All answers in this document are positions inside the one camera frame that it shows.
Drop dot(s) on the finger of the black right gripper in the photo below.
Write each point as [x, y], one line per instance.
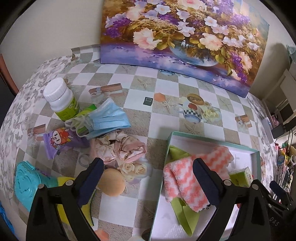
[280, 193]

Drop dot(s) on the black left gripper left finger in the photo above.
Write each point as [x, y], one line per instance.
[88, 179]

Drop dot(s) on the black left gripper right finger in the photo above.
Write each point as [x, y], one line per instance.
[208, 180]

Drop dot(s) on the pink white fuzzy cloth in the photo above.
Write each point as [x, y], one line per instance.
[180, 181]

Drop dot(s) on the green tissue packet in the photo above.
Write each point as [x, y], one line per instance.
[242, 177]

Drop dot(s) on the lime green felt cloth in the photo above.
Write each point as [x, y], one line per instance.
[186, 217]

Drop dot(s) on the round beige sponge puff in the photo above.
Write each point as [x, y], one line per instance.
[112, 182]

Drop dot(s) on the pink floral scrunchie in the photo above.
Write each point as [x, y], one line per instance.
[117, 148]

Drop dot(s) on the purple cartoon snack packet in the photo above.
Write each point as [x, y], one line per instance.
[62, 139]

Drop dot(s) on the teal plastic toy case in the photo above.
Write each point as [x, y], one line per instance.
[27, 179]

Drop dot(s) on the white tray teal rim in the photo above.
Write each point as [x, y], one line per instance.
[165, 225]

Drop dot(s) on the blue surgical face mask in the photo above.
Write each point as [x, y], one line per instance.
[106, 118]

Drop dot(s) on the checkered vinyl tablecloth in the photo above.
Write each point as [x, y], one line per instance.
[157, 103]

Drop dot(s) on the grey floral tablecloth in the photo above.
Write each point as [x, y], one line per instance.
[18, 118]

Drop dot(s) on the white pill bottle green label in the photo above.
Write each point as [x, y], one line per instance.
[61, 99]

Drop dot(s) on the white shelf unit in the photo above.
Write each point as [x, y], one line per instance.
[279, 103]

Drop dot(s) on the floral canvas painting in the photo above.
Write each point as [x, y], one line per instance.
[219, 42]

